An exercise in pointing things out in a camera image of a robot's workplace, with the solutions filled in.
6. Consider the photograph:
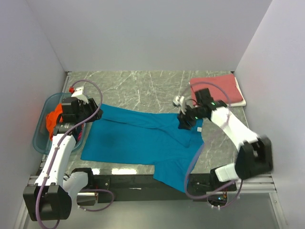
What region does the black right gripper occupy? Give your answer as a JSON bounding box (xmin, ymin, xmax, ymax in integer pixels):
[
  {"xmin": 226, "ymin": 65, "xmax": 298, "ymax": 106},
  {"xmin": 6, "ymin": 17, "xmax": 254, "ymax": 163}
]
[{"xmin": 177, "ymin": 103, "xmax": 206, "ymax": 131}]

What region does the blue t-shirt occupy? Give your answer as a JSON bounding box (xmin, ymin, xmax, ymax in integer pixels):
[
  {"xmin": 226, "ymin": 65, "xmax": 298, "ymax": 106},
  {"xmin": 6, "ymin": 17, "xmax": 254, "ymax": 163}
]
[{"xmin": 81, "ymin": 104, "xmax": 203, "ymax": 192}]

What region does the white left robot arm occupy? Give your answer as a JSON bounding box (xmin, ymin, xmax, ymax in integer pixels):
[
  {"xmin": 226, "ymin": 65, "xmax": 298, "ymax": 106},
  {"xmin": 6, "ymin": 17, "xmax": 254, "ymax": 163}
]
[{"xmin": 23, "ymin": 97, "xmax": 103, "ymax": 221}]

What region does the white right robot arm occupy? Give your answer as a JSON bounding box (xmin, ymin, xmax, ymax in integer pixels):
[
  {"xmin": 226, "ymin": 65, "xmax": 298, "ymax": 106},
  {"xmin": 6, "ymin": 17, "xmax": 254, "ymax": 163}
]
[{"xmin": 173, "ymin": 88, "xmax": 273, "ymax": 190}]

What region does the orange t-shirt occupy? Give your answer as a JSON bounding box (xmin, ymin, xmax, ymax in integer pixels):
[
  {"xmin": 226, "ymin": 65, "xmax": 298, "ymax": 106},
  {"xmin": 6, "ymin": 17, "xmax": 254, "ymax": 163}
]
[{"xmin": 46, "ymin": 104, "xmax": 63, "ymax": 141}]

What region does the folded red t-shirt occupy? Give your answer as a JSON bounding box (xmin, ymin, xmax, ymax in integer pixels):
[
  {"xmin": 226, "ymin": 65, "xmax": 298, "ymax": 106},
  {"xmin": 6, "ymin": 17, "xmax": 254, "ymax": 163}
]
[{"xmin": 189, "ymin": 74, "xmax": 231, "ymax": 103}]

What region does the clear teal plastic bin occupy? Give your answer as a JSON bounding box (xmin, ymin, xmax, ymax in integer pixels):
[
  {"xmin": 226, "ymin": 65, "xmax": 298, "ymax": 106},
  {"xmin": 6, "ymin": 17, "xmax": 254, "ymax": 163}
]
[{"xmin": 32, "ymin": 93, "xmax": 71, "ymax": 155}]

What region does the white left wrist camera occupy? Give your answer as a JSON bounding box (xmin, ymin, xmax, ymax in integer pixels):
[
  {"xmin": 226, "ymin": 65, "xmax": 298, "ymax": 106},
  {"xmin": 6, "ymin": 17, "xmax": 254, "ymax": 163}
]
[{"xmin": 69, "ymin": 86, "xmax": 89, "ymax": 103}]

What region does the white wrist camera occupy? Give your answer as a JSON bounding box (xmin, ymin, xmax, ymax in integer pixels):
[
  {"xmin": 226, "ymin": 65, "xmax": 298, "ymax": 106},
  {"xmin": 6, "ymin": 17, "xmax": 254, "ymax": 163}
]
[
  {"xmin": 69, "ymin": 86, "xmax": 89, "ymax": 103},
  {"xmin": 173, "ymin": 95, "xmax": 186, "ymax": 115}
]

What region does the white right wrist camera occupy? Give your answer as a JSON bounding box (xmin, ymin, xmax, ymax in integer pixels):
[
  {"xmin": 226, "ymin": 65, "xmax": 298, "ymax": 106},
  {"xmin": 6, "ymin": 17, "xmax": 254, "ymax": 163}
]
[{"xmin": 173, "ymin": 95, "xmax": 186, "ymax": 115}]

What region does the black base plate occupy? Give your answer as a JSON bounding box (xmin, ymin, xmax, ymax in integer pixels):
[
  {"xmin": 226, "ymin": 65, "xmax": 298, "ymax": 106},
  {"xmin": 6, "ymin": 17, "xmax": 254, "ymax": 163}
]
[{"xmin": 66, "ymin": 173, "xmax": 239, "ymax": 207}]

